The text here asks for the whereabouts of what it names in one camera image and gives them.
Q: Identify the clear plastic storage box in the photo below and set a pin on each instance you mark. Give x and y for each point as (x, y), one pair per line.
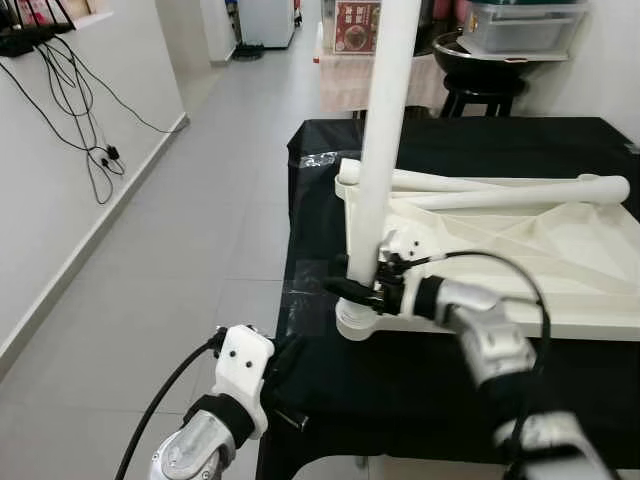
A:
(525, 25)

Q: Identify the black stool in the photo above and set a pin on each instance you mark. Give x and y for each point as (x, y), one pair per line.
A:
(483, 95)

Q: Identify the white plastic children table top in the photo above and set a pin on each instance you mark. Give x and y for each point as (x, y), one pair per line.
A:
(560, 250)

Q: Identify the white refrigerator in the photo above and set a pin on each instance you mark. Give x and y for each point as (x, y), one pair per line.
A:
(268, 20)

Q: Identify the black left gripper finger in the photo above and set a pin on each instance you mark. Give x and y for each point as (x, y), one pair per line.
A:
(290, 350)

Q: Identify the black electronic device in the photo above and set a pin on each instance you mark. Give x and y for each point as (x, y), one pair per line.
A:
(35, 40)

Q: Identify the pink cloth covered table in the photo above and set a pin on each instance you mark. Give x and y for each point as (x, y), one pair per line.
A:
(345, 85)

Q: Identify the red printed box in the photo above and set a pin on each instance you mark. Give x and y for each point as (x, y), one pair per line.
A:
(355, 25)

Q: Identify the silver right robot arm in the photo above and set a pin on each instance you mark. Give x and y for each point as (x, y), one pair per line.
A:
(490, 340)

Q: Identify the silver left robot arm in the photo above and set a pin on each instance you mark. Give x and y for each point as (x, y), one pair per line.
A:
(195, 445)

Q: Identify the small clear plastic packet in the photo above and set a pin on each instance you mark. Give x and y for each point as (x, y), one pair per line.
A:
(630, 151)

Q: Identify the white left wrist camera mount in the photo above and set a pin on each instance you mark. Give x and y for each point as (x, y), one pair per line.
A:
(243, 365)

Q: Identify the clear tape strip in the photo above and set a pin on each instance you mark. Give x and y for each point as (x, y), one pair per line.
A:
(300, 290)

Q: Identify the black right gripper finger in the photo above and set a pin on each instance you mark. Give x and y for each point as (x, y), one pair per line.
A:
(352, 290)

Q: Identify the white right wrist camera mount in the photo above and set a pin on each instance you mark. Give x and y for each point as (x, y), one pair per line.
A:
(405, 243)

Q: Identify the black tablecloth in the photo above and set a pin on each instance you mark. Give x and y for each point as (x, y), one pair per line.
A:
(400, 400)

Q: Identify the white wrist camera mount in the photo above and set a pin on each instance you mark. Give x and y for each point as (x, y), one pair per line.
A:
(243, 365)
(405, 243)

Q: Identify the black bowl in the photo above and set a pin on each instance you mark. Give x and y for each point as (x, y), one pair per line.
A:
(485, 65)

